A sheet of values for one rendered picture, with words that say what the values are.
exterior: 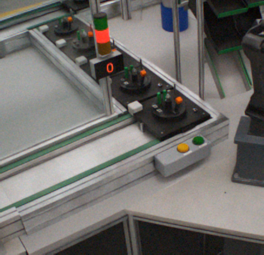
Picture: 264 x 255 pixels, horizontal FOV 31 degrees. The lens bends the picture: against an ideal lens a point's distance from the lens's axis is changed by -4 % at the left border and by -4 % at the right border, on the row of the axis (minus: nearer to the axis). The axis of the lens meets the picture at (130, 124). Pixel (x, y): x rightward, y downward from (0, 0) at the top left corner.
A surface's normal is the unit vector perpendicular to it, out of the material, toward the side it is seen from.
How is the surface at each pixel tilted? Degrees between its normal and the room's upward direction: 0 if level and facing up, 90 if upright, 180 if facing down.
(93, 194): 90
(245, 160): 90
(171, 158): 0
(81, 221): 0
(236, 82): 45
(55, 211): 90
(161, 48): 0
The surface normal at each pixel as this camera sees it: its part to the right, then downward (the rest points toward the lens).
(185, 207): -0.09, -0.80
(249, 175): -0.35, 0.59
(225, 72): 0.19, -0.18
